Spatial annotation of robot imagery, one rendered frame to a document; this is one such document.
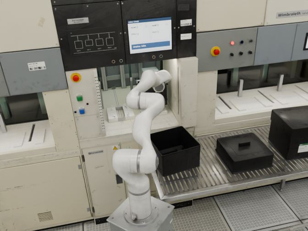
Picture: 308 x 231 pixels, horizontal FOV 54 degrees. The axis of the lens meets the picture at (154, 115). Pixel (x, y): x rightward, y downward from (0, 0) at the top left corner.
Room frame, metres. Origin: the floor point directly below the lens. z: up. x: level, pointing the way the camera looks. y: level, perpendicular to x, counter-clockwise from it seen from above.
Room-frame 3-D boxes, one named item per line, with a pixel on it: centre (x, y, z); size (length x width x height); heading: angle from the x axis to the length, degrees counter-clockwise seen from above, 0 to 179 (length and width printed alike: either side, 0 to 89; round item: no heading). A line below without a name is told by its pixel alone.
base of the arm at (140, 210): (1.25, 0.10, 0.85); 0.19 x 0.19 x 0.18
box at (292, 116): (1.80, -1.01, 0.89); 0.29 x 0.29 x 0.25; 7
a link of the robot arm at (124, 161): (1.26, 0.13, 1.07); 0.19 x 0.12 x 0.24; 80
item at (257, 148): (1.71, -0.60, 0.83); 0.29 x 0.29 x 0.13; 11
